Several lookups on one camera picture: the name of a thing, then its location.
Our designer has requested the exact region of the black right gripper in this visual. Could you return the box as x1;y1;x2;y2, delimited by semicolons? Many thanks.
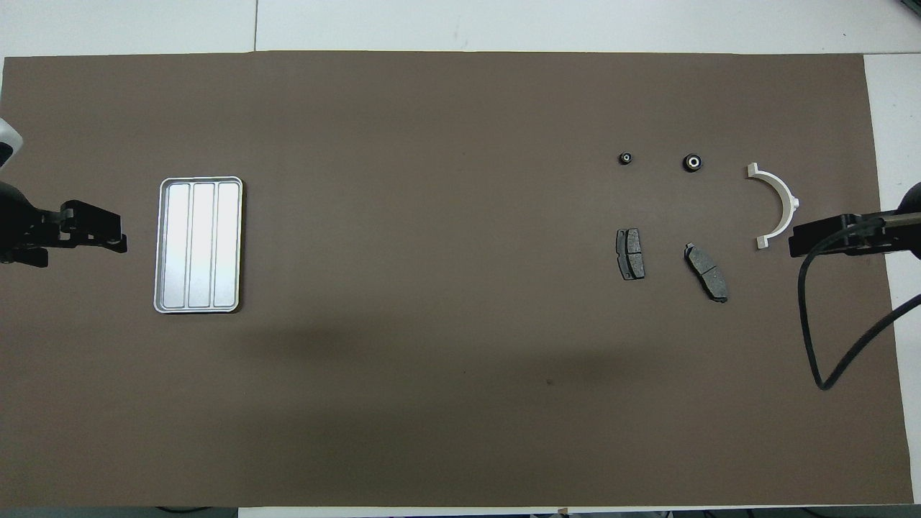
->
789;183;921;260

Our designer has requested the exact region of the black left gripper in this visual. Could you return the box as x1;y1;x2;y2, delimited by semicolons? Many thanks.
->
0;180;128;268

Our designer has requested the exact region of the silver metal tray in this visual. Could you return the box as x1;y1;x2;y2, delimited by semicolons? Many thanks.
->
153;176;244;314

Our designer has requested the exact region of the long dark brake pad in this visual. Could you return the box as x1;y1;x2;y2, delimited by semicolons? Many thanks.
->
684;242;730;304

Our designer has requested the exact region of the short dark brake pad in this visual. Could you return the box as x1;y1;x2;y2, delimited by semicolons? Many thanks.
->
616;228;646;281

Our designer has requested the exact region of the brown table mat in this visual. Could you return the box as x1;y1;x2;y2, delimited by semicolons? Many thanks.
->
0;50;915;508

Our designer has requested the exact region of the white semicircular bracket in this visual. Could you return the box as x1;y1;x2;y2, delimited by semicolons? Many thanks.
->
746;163;800;250

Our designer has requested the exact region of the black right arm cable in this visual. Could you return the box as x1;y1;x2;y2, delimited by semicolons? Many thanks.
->
801;212;921;391

